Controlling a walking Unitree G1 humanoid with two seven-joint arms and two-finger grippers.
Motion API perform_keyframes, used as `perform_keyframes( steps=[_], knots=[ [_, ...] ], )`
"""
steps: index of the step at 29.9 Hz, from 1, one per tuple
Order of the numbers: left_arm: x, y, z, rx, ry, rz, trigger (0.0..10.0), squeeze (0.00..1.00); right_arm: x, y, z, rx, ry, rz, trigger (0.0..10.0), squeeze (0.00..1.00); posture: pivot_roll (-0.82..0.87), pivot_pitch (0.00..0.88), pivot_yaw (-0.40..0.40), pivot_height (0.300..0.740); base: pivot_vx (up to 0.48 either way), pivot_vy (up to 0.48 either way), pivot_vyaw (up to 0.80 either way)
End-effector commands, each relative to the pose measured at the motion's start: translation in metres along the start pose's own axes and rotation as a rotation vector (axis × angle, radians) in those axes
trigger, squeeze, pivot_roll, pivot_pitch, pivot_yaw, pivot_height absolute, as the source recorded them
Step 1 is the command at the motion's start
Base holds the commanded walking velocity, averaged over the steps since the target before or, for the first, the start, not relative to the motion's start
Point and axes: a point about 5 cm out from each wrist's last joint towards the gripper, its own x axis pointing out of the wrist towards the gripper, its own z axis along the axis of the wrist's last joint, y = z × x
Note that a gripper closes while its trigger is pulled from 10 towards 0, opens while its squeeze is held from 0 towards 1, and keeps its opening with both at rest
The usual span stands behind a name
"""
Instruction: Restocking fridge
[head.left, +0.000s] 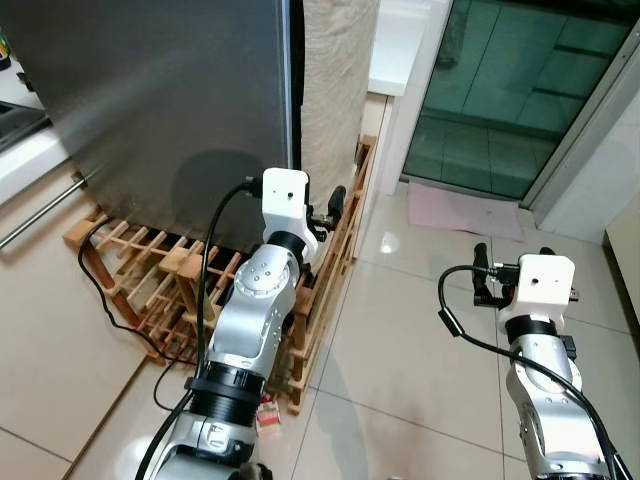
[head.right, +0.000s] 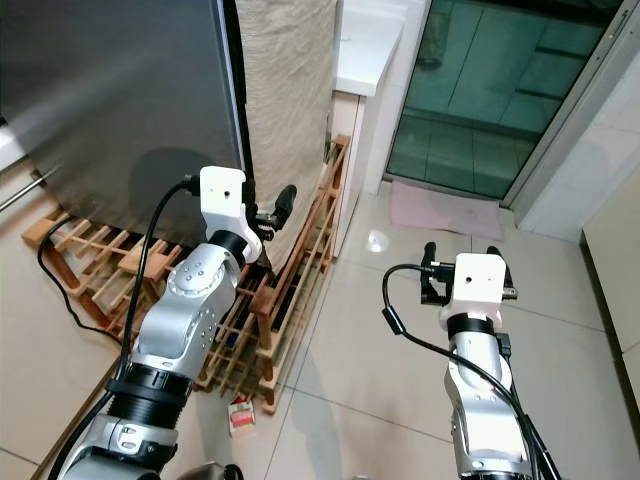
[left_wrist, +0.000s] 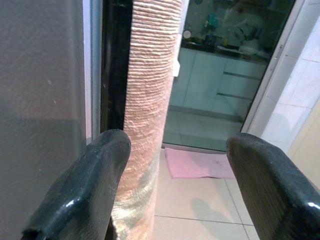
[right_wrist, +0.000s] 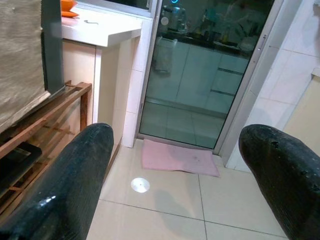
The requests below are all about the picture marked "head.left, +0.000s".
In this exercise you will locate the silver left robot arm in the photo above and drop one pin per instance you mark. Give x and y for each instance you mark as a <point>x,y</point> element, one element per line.
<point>250,300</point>

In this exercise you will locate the stainless steel fridge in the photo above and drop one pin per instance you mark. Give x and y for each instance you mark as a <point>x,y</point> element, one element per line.
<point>150,90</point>

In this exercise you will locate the pink floor mat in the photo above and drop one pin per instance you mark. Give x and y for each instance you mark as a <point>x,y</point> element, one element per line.
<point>460,210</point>

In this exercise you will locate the beige hanging cloth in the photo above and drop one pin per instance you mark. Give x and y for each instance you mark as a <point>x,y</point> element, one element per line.
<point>335,80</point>

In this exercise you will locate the wooden wine rack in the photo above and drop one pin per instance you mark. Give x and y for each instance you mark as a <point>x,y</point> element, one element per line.
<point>178,258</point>

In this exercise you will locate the white stone ledge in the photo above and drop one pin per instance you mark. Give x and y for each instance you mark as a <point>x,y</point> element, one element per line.
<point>395,45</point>

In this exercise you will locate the green tinted glass door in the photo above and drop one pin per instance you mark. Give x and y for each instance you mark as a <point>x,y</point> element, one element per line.
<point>500,90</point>

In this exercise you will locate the small red white carton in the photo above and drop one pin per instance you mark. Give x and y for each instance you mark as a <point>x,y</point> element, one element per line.
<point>268,415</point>

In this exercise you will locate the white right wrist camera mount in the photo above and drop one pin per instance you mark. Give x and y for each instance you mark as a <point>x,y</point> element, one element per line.
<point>540,285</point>

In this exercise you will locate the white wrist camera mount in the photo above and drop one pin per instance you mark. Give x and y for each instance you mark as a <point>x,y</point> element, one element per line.
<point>285,200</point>
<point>540,285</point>

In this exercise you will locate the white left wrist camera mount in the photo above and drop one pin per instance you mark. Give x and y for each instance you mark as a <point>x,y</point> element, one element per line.
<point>285,200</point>

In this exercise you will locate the grey metal door frame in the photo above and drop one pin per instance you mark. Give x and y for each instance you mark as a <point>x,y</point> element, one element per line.
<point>585,130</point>

